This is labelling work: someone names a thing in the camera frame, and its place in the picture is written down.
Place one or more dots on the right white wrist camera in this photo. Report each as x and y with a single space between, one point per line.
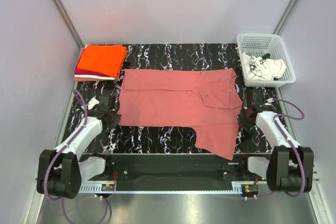
269 101

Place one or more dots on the black marble pattern mat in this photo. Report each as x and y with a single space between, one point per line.
165 140

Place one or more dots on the orange folded t-shirt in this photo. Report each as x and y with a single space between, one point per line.
102 59

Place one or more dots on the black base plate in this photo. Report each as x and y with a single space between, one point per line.
181 170

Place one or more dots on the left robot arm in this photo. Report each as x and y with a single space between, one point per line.
61 171

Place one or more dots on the crimson folded t-shirt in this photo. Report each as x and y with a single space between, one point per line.
78 71

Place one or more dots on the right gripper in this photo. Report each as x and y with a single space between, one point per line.
242 121

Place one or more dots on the salmon pink t-shirt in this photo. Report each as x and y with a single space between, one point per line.
206 101

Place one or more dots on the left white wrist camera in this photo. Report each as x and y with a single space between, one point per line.
92 103

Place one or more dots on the white plastic basket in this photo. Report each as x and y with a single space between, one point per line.
266 46

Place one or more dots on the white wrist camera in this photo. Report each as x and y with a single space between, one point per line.
92 103
269 101

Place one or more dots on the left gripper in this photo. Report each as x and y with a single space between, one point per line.
115 121

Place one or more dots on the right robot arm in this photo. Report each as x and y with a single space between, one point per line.
290 167

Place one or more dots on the light pink folded t-shirt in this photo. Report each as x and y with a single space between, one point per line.
82 78

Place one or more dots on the white slotted cable duct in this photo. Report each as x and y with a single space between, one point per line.
108 187

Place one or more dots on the white printed t-shirt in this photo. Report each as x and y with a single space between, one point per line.
264 69

